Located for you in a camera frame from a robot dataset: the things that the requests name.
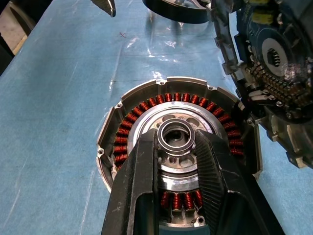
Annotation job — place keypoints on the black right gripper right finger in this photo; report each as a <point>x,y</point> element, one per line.
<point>220,176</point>

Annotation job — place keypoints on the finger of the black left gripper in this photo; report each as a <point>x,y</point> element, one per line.
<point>104,7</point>

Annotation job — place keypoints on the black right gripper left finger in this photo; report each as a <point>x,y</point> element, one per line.
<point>137,171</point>

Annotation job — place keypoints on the black spoked rotor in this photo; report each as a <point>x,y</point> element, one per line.
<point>176,16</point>

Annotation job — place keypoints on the motor housing with copper windings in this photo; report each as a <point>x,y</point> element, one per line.
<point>159,99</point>

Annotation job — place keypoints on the silver motor housing lid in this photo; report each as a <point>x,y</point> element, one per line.
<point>271,56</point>

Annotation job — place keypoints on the blue plastic table cover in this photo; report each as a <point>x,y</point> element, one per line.
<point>61,98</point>

